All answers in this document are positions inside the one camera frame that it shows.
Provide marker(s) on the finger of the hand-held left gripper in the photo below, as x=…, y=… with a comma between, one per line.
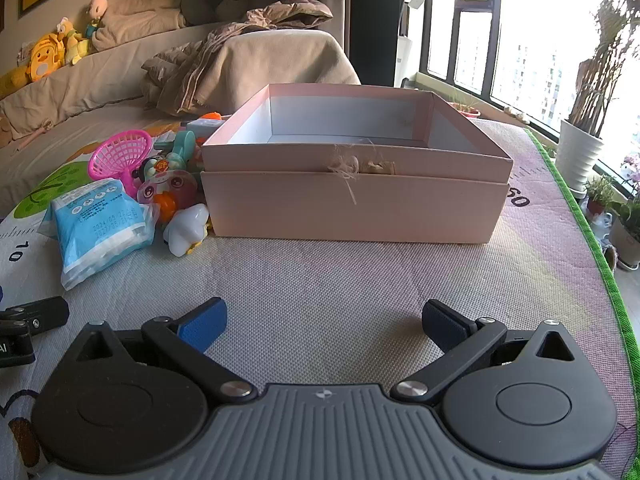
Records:
x=45, y=312

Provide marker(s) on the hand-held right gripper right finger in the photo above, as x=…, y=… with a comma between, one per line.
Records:
x=442, y=322

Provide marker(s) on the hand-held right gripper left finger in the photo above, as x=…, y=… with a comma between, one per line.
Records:
x=202, y=327

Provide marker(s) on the blue tissue packet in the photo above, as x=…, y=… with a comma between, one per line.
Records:
x=95, y=230

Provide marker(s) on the white duck toy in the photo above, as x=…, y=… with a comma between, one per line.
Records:
x=186, y=230

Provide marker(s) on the round pink toy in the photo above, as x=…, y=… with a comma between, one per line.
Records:
x=167, y=187

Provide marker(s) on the pink cardboard box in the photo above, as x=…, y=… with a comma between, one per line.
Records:
x=350, y=210

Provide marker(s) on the pink plastic toy basket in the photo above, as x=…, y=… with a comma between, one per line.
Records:
x=120, y=157

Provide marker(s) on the teal plastic toy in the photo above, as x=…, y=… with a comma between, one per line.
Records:
x=182, y=152

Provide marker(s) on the orange and white toy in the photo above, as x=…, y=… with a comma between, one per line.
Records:
x=210, y=122

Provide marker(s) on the printed play mat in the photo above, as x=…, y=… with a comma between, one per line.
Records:
x=325, y=285

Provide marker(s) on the pink stick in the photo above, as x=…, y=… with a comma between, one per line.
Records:
x=37, y=132

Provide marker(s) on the small potted plant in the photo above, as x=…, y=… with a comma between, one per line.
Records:
x=599, y=197

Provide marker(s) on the potted plant in pale pot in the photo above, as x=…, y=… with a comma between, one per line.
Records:
x=627, y=235

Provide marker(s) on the red basin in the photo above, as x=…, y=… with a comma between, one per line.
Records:
x=467, y=110

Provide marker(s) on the tall plant in white pot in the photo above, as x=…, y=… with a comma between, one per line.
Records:
x=580, y=155

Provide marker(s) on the small items on windowsill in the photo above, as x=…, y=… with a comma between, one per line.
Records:
x=515, y=116

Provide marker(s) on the pink flowers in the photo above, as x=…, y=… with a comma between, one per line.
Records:
x=631, y=167

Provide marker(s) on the yellow duck plush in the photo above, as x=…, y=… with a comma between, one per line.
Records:
x=45, y=60

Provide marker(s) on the brown puffer jacket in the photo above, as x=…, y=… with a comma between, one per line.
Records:
x=200, y=70

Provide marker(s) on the yellow and green plush doll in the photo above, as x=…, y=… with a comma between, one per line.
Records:
x=72, y=42

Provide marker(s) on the beige covered sofa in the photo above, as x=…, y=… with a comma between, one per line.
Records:
x=280, y=60

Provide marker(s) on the white upright vacuum cleaner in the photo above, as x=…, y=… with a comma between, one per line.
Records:
x=407, y=35

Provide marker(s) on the red-haired doll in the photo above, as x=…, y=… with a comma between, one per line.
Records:
x=97, y=12

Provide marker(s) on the beige pillow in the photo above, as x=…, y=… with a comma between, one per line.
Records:
x=140, y=12

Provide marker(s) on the grey plush toy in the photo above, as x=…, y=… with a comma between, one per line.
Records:
x=215, y=5

